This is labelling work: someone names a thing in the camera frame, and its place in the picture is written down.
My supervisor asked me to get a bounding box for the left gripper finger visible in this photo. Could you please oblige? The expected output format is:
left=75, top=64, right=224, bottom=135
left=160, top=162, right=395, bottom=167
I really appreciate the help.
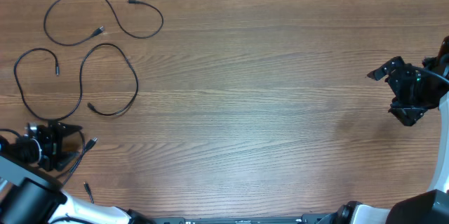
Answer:
left=48, top=121, right=83, bottom=143
left=53, top=152, right=79, bottom=171

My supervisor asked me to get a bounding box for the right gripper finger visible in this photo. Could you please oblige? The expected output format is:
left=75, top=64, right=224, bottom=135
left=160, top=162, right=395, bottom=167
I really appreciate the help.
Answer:
left=367, top=56, right=405, bottom=81
left=389, top=107, right=427, bottom=126

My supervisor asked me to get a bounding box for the long black usb cable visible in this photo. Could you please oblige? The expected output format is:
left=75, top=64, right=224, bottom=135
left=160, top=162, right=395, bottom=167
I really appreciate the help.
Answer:
left=54, top=131, right=99, bottom=204

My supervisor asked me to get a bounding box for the short black usb cable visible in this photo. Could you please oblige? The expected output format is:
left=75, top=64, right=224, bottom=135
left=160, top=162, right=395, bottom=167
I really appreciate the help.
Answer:
left=43, top=0, right=164, bottom=47

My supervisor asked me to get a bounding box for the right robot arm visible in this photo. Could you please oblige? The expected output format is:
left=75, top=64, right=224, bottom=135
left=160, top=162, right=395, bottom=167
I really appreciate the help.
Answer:
left=313, top=37, right=448, bottom=224

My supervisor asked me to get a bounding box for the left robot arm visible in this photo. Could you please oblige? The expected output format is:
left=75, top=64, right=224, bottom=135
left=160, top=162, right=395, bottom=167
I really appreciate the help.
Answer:
left=1, top=121, right=150, bottom=224

